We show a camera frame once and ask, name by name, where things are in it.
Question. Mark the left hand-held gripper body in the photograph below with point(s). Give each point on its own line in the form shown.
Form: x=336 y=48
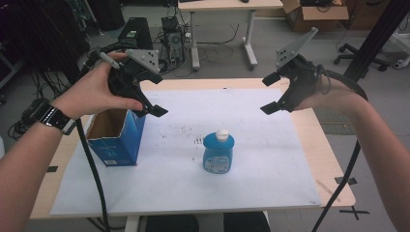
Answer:
x=146 y=61

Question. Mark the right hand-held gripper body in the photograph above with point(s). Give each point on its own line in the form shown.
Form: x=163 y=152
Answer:
x=299 y=77

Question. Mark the blue cardboard box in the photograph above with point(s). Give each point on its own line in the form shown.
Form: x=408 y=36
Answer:
x=125 y=141

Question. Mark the blue bottle with white cap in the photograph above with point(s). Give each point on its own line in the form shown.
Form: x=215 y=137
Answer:
x=218 y=154

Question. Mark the person's right hand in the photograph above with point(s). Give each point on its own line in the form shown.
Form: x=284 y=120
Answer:
x=335 y=95

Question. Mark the person's left hand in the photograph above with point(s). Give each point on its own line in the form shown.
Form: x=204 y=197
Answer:
x=90 y=92

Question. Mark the black equipment case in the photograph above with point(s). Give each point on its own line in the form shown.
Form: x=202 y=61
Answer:
x=137 y=32

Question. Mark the black computer tower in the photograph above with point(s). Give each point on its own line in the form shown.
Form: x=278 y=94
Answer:
x=174 y=40

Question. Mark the grey cylindrical plug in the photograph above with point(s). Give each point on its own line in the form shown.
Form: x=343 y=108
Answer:
x=109 y=60

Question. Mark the white table mat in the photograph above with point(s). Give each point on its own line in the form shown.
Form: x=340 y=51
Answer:
x=257 y=161

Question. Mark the black office chair base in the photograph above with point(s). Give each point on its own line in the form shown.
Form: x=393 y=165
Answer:
x=361 y=58

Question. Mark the brown cardboard box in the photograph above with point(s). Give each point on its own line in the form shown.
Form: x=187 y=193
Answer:
x=322 y=16

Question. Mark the light wooden table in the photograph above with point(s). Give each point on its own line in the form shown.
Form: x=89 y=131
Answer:
x=325 y=154

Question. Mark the white-legged background desk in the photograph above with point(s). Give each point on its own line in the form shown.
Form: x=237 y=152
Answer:
x=225 y=5

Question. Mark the black metal stand pole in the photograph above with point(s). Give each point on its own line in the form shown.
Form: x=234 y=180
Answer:
x=377 y=35

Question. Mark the pale tape strip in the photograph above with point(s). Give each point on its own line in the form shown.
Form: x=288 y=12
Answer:
x=327 y=190

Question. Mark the black tape mark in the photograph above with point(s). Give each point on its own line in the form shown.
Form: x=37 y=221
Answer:
x=345 y=180
x=52 y=168

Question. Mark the black wrist watch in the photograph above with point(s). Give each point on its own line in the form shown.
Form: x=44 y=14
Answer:
x=53 y=116

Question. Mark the white device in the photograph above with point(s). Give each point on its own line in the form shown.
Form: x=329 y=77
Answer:
x=402 y=51

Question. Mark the white table leg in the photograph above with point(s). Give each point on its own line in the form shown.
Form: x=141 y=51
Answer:
x=132 y=224

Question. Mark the black tape cross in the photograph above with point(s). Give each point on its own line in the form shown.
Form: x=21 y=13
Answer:
x=354 y=212

